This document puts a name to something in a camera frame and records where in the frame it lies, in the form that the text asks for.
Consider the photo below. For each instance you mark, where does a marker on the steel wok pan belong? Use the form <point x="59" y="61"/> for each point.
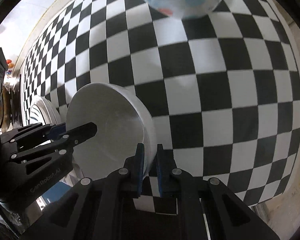
<point x="7" y="110"/>

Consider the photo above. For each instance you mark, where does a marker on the white plate under blue plate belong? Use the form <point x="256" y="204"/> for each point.
<point x="42" y="99"/>

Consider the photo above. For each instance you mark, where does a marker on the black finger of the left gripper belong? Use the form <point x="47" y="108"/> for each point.
<point x="65" y="137"/>
<point x="28" y="137"/>

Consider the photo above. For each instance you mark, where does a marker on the white bowl red flowers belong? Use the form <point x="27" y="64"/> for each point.
<point x="122" y="123"/>

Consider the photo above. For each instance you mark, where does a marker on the black white checkered mat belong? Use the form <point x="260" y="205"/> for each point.
<point x="223" y="90"/>

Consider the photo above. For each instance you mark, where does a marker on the white plate blue leaf rim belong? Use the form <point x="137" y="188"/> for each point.
<point x="41" y="113"/>

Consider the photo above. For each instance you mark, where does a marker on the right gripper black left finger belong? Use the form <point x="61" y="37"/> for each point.
<point x="92" y="209"/>

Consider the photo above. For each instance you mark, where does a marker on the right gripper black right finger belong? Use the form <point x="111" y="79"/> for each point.
<point x="207" y="209"/>

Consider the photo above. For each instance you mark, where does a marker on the colourful wall stickers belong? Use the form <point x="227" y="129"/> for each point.
<point x="9" y="71"/>

